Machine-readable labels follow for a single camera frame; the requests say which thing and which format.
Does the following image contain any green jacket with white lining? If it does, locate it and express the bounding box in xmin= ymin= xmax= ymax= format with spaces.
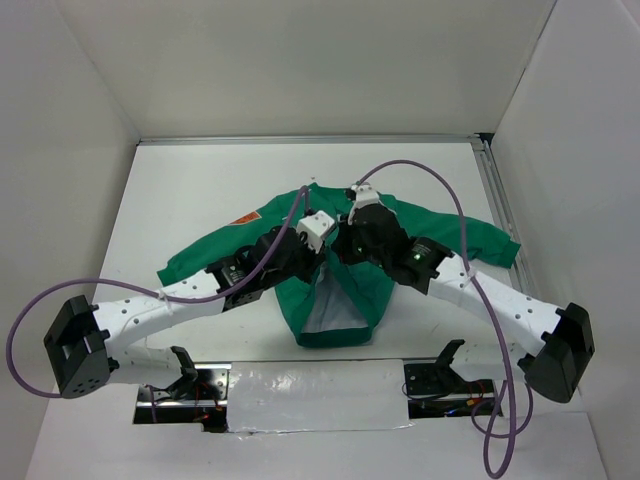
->
xmin=157 ymin=191 xmax=520 ymax=348

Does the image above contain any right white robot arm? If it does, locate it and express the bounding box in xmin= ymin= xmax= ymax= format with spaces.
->
xmin=332 ymin=203 xmax=595 ymax=404

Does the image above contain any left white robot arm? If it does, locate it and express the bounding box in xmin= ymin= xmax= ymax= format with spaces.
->
xmin=44 ymin=216 xmax=333 ymax=399

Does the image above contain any white taped cover plate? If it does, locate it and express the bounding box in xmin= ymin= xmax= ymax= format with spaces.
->
xmin=226 ymin=360 xmax=411 ymax=433

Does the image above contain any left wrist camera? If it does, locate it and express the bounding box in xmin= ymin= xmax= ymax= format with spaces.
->
xmin=296 ymin=210 xmax=336 ymax=254

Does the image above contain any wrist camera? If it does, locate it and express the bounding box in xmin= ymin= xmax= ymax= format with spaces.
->
xmin=296 ymin=210 xmax=336 ymax=254
xmin=345 ymin=182 xmax=380 ymax=225

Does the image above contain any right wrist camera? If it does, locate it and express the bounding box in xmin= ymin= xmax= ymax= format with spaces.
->
xmin=345 ymin=182 xmax=380 ymax=225

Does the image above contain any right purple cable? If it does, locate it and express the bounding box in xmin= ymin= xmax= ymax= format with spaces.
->
xmin=357 ymin=159 xmax=534 ymax=477

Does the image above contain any purple cable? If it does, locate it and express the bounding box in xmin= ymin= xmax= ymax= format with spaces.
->
xmin=357 ymin=159 xmax=534 ymax=477
xmin=7 ymin=184 xmax=314 ymax=424

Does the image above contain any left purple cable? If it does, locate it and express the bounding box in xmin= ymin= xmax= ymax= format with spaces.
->
xmin=7 ymin=184 xmax=314 ymax=424

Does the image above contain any aluminium frame rail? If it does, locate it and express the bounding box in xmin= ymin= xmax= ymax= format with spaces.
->
xmin=471 ymin=133 xmax=540 ymax=298

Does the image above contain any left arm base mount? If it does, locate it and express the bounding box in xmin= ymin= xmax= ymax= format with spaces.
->
xmin=133 ymin=363 xmax=232 ymax=432

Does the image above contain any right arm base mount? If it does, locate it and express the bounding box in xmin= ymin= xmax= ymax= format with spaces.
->
xmin=401 ymin=340 xmax=496 ymax=420

